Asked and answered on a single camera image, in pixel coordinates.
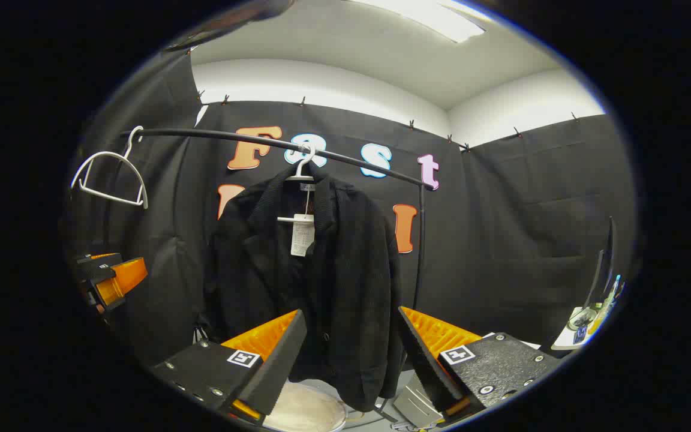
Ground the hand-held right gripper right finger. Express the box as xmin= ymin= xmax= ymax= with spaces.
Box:
xmin=397 ymin=306 xmax=562 ymax=425

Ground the black backdrop cloth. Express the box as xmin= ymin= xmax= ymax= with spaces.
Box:
xmin=64 ymin=51 xmax=640 ymax=385

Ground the white paper hang tag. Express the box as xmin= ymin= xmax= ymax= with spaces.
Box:
xmin=290 ymin=214 xmax=315 ymax=257

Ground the ceiling light panel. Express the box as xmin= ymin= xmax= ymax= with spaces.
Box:
xmin=351 ymin=0 xmax=487 ymax=44

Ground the white clothes hanger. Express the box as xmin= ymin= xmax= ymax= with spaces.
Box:
xmin=71 ymin=126 xmax=149 ymax=209
xmin=278 ymin=144 xmax=317 ymax=224

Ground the grey ribbed plate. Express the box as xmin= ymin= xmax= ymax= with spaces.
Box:
xmin=392 ymin=377 xmax=442 ymax=430

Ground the white laundry hamper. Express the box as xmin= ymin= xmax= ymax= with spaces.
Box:
xmin=262 ymin=379 xmax=349 ymax=432

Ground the thin black stand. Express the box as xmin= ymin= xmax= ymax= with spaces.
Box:
xmin=585 ymin=217 xmax=616 ymax=310

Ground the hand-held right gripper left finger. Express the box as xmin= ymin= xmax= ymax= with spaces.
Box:
xmin=151 ymin=309 xmax=308 ymax=427

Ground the white cluttered side table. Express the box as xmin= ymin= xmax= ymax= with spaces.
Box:
xmin=552 ymin=275 xmax=625 ymax=352

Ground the black knit jacket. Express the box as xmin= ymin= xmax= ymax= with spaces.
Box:
xmin=205 ymin=162 xmax=406 ymax=412

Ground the black clothes rack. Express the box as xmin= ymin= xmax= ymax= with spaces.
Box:
xmin=119 ymin=127 xmax=436 ymax=313

